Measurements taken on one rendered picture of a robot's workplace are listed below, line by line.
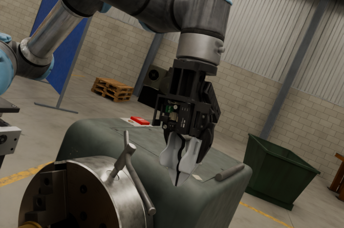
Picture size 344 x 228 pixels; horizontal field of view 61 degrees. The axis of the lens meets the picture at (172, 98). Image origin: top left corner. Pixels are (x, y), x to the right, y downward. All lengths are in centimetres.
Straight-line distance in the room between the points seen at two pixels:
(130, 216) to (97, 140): 29
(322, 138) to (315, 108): 103
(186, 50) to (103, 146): 47
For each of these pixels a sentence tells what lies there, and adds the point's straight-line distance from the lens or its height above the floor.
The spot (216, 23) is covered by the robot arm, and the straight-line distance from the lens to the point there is 48.
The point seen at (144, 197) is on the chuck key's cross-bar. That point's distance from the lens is 48.
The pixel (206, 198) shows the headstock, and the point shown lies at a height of 124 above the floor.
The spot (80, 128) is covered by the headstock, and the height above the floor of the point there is 123.
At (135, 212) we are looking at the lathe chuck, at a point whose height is 119.
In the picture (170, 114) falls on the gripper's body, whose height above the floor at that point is 144.
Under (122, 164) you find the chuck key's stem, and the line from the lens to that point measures 66.
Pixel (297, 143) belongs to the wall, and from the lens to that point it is 1089.
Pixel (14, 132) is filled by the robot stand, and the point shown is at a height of 111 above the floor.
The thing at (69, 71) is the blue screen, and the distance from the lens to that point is 563.
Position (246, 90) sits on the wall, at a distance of 1062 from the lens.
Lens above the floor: 151
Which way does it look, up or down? 6 degrees down
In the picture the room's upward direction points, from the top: 22 degrees clockwise
